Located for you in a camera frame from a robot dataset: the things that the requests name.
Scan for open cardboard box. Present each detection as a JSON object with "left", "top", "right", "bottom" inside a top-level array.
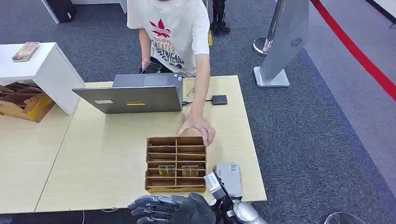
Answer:
[{"left": 0, "top": 81, "right": 57, "bottom": 124}]

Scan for silver kiosk stand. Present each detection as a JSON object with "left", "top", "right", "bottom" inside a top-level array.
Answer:
[{"left": 253, "top": 0, "right": 310, "bottom": 88}]

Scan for wooden slotted card box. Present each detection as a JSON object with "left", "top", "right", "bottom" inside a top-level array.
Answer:
[{"left": 144, "top": 135, "right": 207, "bottom": 194}]

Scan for stack of printed cards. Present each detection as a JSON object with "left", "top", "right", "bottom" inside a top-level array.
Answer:
[{"left": 11, "top": 41, "right": 41, "bottom": 63}]

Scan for white cabinet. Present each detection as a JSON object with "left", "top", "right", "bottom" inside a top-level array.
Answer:
[{"left": 0, "top": 42, "right": 86, "bottom": 116}]

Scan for black case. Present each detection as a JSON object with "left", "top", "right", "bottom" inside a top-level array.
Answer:
[{"left": 45, "top": 0, "right": 78, "bottom": 24}]

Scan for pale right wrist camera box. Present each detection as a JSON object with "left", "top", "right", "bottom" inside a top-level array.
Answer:
[{"left": 203, "top": 162, "right": 244, "bottom": 200}]

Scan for grey laptop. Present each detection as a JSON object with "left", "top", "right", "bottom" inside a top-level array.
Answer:
[{"left": 71, "top": 72, "right": 184, "bottom": 115}]

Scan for black smartphone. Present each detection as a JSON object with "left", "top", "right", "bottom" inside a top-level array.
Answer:
[{"left": 140, "top": 62, "right": 163, "bottom": 75}]

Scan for black reader cable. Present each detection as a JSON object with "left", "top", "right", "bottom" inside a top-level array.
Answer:
[{"left": 181, "top": 98, "right": 214, "bottom": 106}]

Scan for chrome post with round base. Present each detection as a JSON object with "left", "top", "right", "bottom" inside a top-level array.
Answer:
[{"left": 252, "top": 0, "right": 287, "bottom": 57}]

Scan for printed card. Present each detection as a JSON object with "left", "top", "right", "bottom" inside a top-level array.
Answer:
[
  {"left": 181, "top": 165, "right": 200, "bottom": 178},
  {"left": 157, "top": 165, "right": 176, "bottom": 177}
]

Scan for grey rounded robot shell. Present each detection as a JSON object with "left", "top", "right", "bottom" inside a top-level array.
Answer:
[{"left": 323, "top": 211, "right": 368, "bottom": 224}]

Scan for black robot legs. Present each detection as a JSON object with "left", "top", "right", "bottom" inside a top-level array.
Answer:
[{"left": 210, "top": 0, "right": 232, "bottom": 35}]

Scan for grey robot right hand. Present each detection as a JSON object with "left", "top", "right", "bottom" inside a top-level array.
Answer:
[{"left": 127, "top": 192, "right": 217, "bottom": 224}]

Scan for red floor tape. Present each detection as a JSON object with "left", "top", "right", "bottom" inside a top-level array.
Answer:
[{"left": 310, "top": 0, "right": 396, "bottom": 102}]

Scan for person in printed shirt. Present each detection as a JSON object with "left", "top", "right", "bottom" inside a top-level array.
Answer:
[{"left": 127, "top": 0, "right": 217, "bottom": 147}]

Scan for person's left hand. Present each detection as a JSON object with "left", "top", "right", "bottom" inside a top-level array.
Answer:
[{"left": 177, "top": 113, "right": 217, "bottom": 147}]

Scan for white cable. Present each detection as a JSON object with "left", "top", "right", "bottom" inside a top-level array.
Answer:
[{"left": 81, "top": 208, "right": 120, "bottom": 224}]

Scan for small black card reader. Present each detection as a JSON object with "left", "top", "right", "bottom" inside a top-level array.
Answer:
[{"left": 212, "top": 94, "right": 228, "bottom": 106}]

